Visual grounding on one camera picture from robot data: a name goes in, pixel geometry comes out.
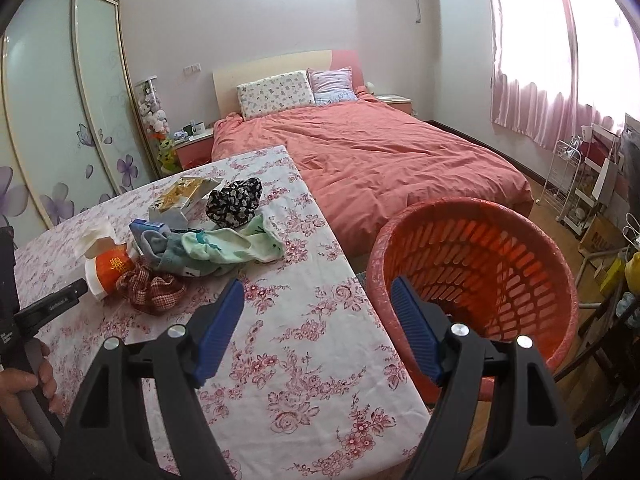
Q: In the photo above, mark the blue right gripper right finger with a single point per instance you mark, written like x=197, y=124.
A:
x=421, y=322

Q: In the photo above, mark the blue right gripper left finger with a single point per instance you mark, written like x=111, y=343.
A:
x=212, y=328

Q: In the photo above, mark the beige paper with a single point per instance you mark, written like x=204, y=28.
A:
x=97, y=234

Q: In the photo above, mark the black white floral scrunchie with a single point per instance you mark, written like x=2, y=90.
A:
x=235, y=204

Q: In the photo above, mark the yellow gold snack box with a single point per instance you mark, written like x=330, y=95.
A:
x=173, y=207

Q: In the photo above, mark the person's left hand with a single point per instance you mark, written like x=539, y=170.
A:
x=14, y=382

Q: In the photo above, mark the red plaid scrunchie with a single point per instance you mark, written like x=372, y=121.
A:
x=151, y=292

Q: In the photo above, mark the mint green cloth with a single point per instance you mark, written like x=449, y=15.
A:
x=219, y=251

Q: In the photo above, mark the grey blue cloth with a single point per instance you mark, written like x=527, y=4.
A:
x=174, y=260

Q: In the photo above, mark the red plastic laundry basket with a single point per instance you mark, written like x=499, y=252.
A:
x=485, y=265

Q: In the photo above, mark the green yellow plush toy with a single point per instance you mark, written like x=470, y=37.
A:
x=167, y=157

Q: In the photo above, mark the coral pink bed duvet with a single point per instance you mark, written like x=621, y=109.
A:
x=364, y=161

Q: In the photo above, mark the pink left nightstand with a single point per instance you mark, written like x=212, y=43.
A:
x=196, y=151

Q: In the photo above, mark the pink nightstand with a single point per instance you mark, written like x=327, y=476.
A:
x=196, y=151
x=397, y=102

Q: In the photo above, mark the flower printed sliding wardrobe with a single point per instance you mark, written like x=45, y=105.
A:
x=70, y=137

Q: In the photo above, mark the clear tube of plush toys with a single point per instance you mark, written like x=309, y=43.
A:
x=152, y=115

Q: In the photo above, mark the pink right nightstand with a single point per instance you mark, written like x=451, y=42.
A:
x=397, y=102

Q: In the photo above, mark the white paper shopping bag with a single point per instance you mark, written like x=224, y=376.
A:
x=631, y=230

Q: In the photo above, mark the floral white pillow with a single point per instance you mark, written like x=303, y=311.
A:
x=274, y=94

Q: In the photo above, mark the striped pink pillow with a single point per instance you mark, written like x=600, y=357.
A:
x=331, y=86

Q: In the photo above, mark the pink window curtain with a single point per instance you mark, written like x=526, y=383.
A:
x=560, y=65

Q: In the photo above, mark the white wire rack shelf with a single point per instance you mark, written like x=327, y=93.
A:
x=558, y=188

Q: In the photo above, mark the white wall socket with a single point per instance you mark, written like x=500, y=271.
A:
x=192, y=69

